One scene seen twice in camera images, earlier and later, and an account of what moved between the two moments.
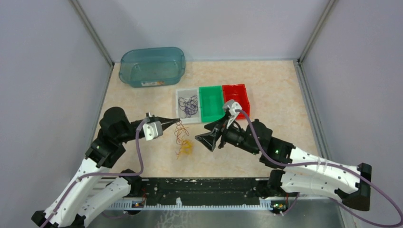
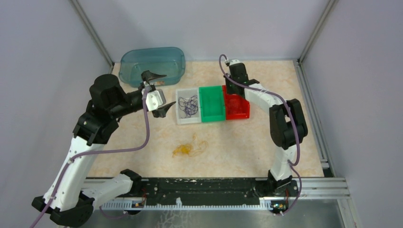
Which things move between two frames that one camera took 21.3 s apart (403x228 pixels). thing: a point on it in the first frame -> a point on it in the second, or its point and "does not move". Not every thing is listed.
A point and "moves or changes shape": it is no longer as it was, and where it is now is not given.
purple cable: x=189 y=106 does not move
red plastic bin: x=237 y=92 does not move
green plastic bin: x=211 y=100 does not move
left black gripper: x=169 y=121 -> x=147 y=75
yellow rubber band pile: x=186 y=147 moves or changes shape
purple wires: x=190 y=106 does not move
